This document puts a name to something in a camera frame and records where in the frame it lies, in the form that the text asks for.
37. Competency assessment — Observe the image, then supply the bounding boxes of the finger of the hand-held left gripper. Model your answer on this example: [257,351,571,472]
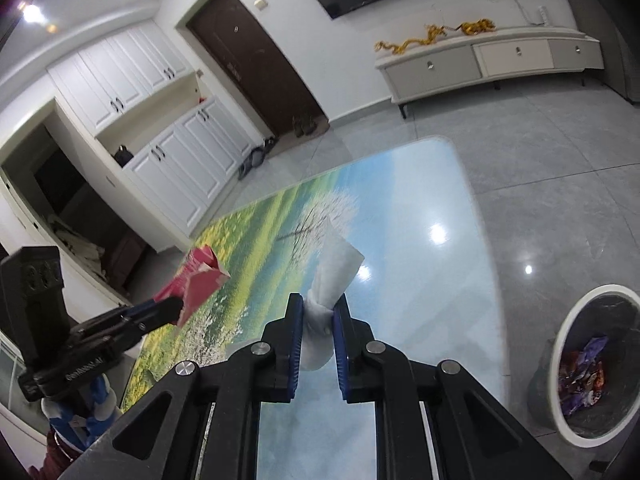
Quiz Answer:
[75,321,151,356]
[70,297,184,333]

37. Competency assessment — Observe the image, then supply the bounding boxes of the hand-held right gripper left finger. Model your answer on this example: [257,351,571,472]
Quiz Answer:
[60,292,306,480]

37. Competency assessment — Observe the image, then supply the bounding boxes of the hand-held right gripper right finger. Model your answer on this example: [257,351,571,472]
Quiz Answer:
[332,295,573,480]

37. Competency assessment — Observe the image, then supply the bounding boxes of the red paper packet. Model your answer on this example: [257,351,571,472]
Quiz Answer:
[152,246,231,329]

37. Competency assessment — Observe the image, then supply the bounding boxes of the white tissue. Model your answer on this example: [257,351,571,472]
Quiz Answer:
[299,230,365,372]

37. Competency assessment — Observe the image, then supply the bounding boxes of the white round trash bin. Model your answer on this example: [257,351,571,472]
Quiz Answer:
[529,284,640,450]

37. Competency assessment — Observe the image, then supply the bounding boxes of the person's left forearm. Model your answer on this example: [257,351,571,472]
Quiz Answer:
[27,427,73,480]

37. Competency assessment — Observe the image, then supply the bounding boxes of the person's left hand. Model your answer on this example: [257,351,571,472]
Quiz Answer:
[45,374,122,457]

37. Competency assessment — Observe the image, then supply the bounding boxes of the brown wooden cabinet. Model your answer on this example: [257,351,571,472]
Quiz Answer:
[100,232,148,292]

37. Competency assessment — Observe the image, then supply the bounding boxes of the white base cabinet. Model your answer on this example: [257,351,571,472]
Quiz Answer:
[122,97,262,254]

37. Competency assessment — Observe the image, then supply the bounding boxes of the landscape print table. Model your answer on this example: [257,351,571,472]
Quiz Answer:
[117,135,512,480]

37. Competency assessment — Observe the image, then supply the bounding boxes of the pair of grey slippers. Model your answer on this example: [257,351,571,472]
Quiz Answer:
[238,137,277,182]

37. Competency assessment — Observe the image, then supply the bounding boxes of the brown doormat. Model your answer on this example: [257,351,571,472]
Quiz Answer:
[270,124,332,147]

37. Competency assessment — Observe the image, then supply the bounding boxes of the pair of brown shoes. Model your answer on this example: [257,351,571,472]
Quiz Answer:
[292,115,319,138]

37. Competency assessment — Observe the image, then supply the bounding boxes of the purple snack wrapper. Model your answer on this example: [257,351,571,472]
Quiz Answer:
[574,336,609,367]
[559,389,602,417]

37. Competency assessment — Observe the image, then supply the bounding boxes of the orange red snack wrapper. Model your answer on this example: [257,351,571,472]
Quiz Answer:
[560,362,606,393]

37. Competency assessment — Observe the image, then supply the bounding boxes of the brown entrance door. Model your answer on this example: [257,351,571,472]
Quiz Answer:
[186,0,329,137]

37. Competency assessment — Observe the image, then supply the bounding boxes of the ceiling spot light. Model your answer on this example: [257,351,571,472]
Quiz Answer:
[19,1,48,27]

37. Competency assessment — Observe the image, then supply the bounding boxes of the long gold dragon ornament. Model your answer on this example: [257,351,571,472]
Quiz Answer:
[375,24,449,56]

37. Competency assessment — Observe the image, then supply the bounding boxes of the grey white television stand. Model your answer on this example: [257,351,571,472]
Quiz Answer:
[375,27,605,119]

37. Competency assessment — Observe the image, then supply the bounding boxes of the short gold dragon ornament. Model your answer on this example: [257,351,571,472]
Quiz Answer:
[459,19,497,37]

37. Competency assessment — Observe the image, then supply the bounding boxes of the grey refrigerator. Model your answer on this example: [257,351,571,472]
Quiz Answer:
[597,10,640,107]

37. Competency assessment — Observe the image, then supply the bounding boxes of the white wall cabinet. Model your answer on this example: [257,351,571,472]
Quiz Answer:
[47,19,194,139]

